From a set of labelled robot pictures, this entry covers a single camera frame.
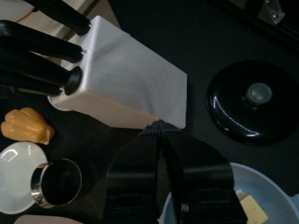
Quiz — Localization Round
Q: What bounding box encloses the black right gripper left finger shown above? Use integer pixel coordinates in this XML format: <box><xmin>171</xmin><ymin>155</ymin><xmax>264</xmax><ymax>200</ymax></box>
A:
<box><xmin>104</xmin><ymin>120</ymin><xmax>162</xmax><ymax>224</ymax></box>

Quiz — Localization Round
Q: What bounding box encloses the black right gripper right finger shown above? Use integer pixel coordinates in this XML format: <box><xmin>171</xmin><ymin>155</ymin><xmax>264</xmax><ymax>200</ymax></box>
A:
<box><xmin>158</xmin><ymin>120</ymin><xmax>248</xmax><ymax>224</ymax></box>

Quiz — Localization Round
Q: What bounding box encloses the light blue bowl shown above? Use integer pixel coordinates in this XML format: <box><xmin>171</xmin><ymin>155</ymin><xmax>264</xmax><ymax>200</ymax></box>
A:
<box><xmin>158</xmin><ymin>162</ymin><xmax>299</xmax><ymax>224</ymax></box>

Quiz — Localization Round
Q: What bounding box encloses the yellow toy butter block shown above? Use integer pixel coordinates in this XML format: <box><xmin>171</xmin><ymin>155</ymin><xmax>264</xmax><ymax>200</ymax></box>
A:
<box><xmin>235</xmin><ymin>189</ymin><xmax>270</xmax><ymax>224</ymax></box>

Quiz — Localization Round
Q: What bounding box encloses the small metal-rimmed black cup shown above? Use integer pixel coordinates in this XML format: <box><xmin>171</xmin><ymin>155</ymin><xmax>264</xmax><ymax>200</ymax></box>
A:
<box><xmin>30</xmin><ymin>157</ymin><xmax>84</xmax><ymax>209</ymax></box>

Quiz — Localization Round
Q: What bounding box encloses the pink cutting board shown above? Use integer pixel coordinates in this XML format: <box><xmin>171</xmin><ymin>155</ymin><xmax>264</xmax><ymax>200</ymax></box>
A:
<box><xmin>13</xmin><ymin>214</ymin><xmax>84</xmax><ymax>224</ymax></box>

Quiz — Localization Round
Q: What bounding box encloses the white round plate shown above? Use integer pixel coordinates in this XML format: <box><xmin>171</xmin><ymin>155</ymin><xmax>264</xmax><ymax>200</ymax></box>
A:
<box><xmin>0</xmin><ymin>141</ymin><xmax>50</xmax><ymax>215</ymax></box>

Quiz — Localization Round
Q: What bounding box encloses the black lid with grey knob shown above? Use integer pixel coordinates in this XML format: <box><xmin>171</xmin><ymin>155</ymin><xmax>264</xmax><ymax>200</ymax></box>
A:
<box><xmin>206</xmin><ymin>59</ymin><xmax>299</xmax><ymax>146</ymax></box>

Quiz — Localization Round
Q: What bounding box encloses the yellow toy bell pepper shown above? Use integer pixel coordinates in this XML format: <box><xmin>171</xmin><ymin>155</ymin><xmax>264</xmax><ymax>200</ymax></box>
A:
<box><xmin>0</xmin><ymin>107</ymin><xmax>56</xmax><ymax>146</ymax></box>

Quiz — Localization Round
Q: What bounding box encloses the black round-ended knife handle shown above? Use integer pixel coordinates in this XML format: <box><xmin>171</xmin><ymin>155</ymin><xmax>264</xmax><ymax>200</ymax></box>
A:
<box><xmin>0</xmin><ymin>47</ymin><xmax>84</xmax><ymax>96</ymax></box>

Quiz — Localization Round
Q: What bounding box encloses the metal frame bracket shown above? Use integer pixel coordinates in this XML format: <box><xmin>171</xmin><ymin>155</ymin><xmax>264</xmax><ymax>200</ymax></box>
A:
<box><xmin>256</xmin><ymin>0</ymin><xmax>286</xmax><ymax>25</ymax></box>

